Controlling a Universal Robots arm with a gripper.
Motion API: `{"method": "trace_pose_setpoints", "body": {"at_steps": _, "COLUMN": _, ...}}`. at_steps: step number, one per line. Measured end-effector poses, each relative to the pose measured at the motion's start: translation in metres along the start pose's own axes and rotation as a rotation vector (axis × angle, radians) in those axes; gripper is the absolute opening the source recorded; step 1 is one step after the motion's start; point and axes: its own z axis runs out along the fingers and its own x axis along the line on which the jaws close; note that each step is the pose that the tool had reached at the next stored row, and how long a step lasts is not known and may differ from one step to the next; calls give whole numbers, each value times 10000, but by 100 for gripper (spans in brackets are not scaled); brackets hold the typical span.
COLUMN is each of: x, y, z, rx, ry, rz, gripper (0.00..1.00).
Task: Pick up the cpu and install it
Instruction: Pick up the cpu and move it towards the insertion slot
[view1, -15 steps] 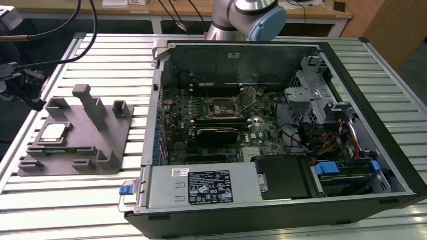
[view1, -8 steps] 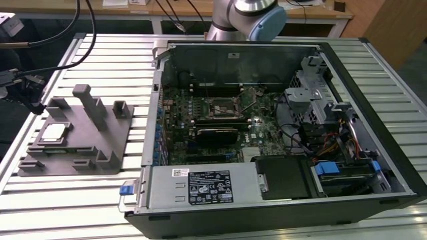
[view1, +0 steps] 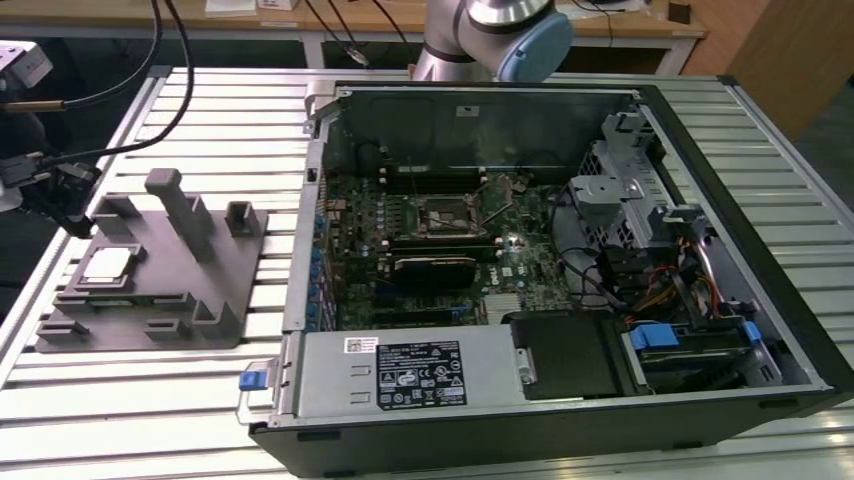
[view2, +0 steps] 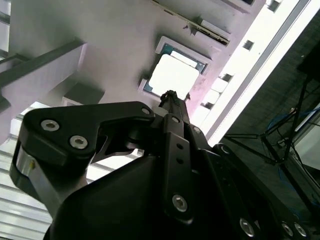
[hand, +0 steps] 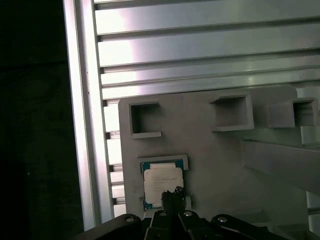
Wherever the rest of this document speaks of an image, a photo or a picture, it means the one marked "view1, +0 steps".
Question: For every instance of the silver CPU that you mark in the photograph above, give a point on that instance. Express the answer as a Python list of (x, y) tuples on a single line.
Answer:
[(107, 265)]

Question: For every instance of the CPU socket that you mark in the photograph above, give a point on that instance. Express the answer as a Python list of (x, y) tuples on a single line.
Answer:
[(443, 215)]

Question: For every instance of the green RAM stick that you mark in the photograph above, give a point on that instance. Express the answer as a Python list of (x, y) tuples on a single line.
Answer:
[(133, 301)]

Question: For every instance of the grey parts rack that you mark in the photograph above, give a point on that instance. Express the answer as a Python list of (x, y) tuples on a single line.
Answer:
[(133, 330)]

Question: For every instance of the wooden desk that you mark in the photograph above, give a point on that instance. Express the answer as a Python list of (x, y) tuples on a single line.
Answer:
[(80, 22)]

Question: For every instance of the white paper box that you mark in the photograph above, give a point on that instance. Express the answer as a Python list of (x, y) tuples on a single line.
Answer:
[(229, 5)]

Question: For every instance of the green motherboard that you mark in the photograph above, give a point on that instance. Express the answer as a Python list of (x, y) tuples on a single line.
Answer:
[(360, 220)]

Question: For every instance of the blue latch clip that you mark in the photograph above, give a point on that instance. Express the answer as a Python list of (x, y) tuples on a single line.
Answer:
[(252, 381)]

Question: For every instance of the white labelled box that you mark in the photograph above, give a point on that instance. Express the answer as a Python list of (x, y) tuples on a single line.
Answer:
[(276, 4)]

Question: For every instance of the grey power supply unit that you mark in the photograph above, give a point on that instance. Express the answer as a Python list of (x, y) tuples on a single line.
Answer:
[(327, 375)]

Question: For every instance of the black RAM slot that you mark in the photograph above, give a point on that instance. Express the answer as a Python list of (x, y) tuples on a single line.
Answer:
[(447, 170), (447, 187), (440, 246), (440, 241), (440, 256), (447, 181), (440, 251), (447, 176)]

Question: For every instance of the black expansion slot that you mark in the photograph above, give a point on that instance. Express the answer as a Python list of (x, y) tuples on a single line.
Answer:
[(409, 316)]

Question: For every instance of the black graphics card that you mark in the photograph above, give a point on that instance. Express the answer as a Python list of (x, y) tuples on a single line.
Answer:
[(433, 275)]

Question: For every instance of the round coin battery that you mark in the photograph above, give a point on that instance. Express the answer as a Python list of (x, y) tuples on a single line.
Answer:
[(517, 187)]

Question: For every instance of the silver chipset heatsink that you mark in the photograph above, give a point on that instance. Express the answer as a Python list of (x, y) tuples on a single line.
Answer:
[(503, 305)]

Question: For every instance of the black open PC case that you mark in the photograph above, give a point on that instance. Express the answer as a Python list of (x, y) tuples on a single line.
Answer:
[(467, 450)]

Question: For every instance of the metal drive cage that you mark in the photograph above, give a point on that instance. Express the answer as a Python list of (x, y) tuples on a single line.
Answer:
[(600, 195)]

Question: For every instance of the black plastic shroud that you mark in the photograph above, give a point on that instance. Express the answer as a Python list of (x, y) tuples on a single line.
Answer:
[(567, 355)]

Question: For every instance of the hard disk in blue carrier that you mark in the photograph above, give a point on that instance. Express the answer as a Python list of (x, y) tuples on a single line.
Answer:
[(654, 337)]

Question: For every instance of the small black box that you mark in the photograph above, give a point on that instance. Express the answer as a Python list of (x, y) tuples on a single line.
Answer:
[(679, 12)]

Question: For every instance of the wooden cabinet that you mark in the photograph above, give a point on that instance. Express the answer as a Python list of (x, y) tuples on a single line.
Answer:
[(787, 60)]

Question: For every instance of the small wrist camera box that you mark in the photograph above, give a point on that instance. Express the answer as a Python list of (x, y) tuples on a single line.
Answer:
[(26, 65)]

